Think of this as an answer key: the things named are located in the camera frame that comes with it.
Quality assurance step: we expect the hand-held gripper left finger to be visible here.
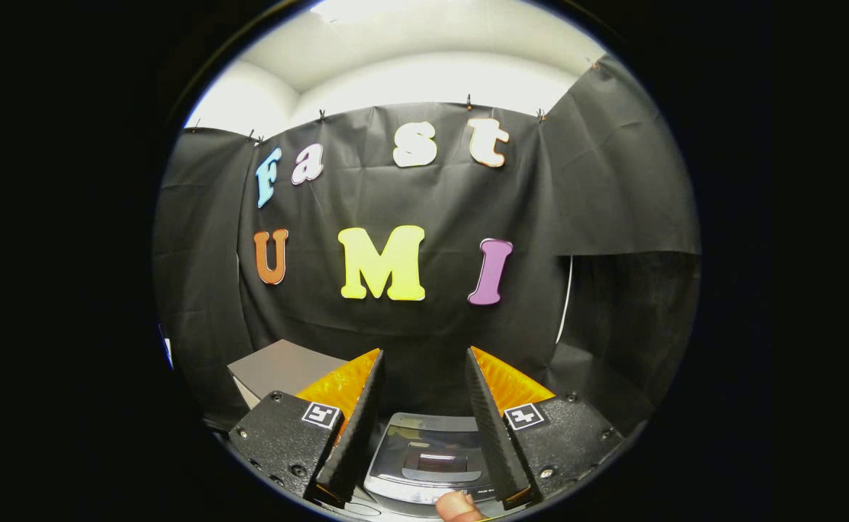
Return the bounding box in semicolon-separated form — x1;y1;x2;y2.
228;348;386;508

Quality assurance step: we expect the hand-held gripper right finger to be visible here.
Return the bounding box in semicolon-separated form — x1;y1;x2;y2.
464;346;624;508

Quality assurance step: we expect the grey cabinet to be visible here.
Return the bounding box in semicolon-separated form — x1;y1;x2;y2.
227;339;349;411

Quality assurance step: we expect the black backdrop cloth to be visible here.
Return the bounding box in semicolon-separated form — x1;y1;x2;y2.
152;54;702;436

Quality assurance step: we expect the ceiling light panel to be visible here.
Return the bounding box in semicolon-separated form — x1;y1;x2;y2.
312;0;399;24

